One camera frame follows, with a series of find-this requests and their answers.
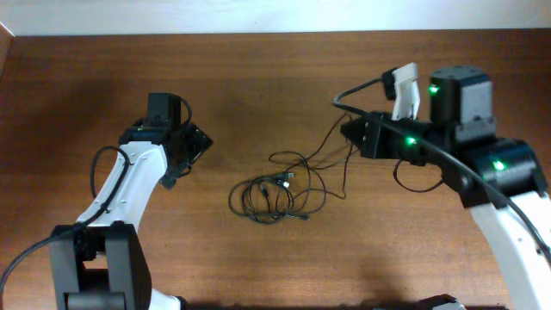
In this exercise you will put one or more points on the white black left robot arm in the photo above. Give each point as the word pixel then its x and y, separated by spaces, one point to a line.
pixel 98 262

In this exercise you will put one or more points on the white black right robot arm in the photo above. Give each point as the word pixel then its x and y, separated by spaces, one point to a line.
pixel 499 181

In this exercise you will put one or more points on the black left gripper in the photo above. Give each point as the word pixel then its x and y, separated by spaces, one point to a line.
pixel 197 143

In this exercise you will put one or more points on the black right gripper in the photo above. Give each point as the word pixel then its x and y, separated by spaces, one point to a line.
pixel 371 145

